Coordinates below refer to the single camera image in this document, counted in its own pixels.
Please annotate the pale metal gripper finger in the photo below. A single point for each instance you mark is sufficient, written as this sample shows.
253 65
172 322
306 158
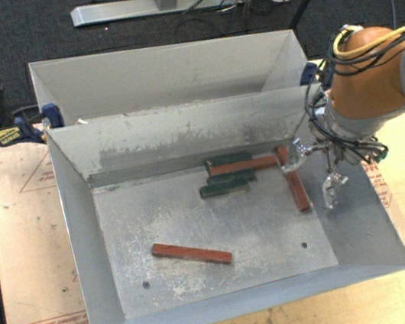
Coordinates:
294 158
331 191

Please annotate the red-brown flat block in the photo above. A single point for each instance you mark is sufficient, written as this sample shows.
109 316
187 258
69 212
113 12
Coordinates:
242 166
298 191
191 254

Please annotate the dark green flat block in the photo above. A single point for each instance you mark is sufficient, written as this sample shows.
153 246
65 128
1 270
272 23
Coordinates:
223 189
229 158
234 177

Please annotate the grey metal bin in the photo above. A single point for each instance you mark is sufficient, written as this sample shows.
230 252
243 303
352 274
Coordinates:
213 225

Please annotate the brown cardboard board, red print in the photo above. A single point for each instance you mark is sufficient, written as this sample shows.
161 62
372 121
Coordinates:
30 242

